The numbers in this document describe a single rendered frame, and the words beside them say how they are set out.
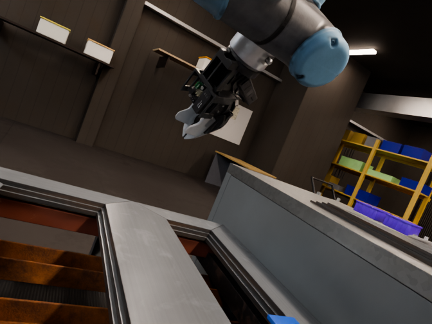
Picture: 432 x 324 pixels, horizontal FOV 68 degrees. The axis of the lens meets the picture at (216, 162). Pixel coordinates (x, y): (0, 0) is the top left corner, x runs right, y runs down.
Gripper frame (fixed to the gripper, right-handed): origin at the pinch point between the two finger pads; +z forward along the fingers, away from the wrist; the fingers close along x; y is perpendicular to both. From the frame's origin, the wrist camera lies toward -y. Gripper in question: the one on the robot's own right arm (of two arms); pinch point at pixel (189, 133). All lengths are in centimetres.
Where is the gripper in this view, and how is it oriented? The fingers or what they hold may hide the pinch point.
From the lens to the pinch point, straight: 68.5
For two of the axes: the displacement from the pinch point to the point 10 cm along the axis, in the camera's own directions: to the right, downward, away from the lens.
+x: 5.2, 7.9, -3.2
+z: -5.9, 6.0, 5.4
